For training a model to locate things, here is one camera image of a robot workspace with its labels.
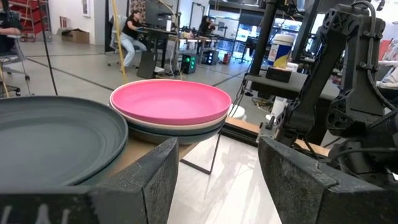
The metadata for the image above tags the black desk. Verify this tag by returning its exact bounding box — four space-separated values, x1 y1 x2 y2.
136 26 180 79

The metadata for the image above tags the computer tower with green lights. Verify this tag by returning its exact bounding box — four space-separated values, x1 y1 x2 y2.
181 53 198 75

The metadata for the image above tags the person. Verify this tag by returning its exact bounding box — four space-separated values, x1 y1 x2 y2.
119 9 147 73
0 0 22 54
198 15 217 37

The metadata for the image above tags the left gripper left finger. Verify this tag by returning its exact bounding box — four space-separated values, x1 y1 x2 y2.
0 138 180 224

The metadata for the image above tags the black table frame rail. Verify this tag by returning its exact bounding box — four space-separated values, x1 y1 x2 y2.
220 121 261 147

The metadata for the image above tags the small black box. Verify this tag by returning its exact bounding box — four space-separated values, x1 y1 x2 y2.
265 66 293 83

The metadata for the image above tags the grey office chair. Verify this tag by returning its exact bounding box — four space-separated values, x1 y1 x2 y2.
0 34 32 97

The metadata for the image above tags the pink plate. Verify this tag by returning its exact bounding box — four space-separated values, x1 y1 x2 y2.
109 78 233 126

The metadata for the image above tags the dark computer monitor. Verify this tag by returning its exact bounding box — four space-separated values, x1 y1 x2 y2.
144 0 174 27

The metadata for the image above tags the wooden shelf with black legs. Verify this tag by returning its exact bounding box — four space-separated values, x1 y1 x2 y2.
79 132 223 187

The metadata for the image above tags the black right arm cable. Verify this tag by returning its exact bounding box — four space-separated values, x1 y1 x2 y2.
351 0 398 111

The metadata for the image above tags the dark grey plate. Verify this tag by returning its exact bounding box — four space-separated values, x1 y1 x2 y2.
0 95 129 187

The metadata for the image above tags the grey side table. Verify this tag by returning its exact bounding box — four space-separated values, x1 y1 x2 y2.
244 70 341 101

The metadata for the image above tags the black computer tower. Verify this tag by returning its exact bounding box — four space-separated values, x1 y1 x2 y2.
202 49 220 65

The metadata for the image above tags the white bucket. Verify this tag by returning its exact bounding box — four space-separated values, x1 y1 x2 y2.
228 103 248 121

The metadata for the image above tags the yellow hanging rope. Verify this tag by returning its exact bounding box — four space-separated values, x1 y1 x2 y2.
111 0 129 85

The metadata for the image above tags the red storage rack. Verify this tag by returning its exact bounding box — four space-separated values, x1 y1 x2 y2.
8 0 51 43

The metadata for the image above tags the long work table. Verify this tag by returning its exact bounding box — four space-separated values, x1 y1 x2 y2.
169 34 218 57

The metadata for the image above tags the cream beige plate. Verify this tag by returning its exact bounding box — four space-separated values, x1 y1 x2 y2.
110 102 229 131

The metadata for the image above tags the light office chair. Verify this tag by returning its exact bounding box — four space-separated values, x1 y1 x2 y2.
108 15 125 68

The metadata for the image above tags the dark teal plate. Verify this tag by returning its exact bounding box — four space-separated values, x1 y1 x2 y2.
126 119 226 137
129 126 223 146

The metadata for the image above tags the black hanging cable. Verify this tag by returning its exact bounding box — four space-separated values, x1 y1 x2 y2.
37 0 58 96

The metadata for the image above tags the black vertical post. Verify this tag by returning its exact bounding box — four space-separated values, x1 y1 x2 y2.
291 0 322 63
249 0 278 76

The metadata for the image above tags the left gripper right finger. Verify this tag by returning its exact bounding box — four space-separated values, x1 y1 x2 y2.
258 136 398 224

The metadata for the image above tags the cardboard box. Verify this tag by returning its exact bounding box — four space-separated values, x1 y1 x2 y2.
61 28 91 44

